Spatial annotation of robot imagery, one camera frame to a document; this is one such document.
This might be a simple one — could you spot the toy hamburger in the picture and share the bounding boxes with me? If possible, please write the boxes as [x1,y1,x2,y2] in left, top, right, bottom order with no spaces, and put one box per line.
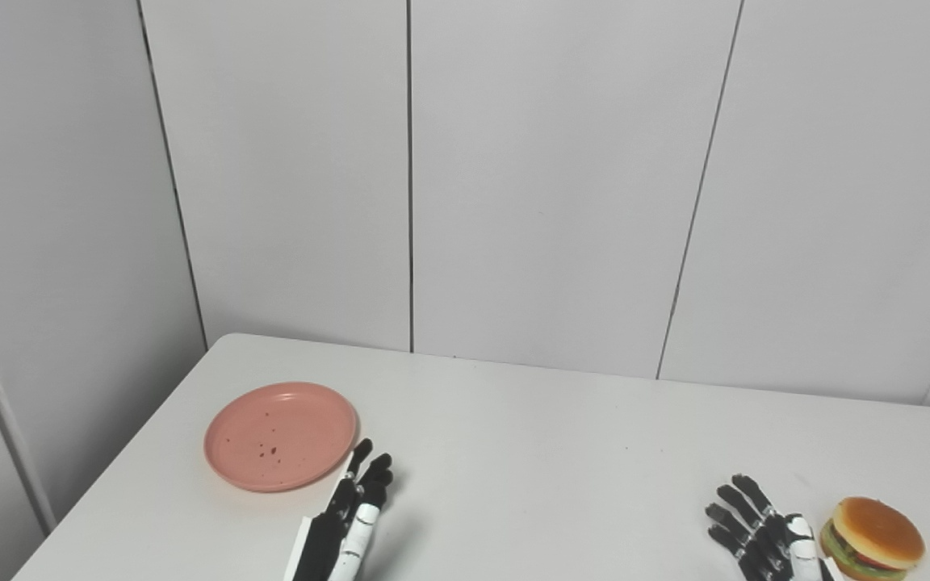
[819,496,926,581]

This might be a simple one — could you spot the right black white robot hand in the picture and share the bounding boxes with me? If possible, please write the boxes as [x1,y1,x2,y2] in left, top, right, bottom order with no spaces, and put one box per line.
[705,474,837,581]

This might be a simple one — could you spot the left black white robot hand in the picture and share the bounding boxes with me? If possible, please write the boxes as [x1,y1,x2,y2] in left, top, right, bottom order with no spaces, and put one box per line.
[284,438,394,581]

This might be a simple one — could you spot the pink round plate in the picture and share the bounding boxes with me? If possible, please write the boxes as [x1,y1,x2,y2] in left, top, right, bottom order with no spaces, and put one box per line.
[204,382,358,493]

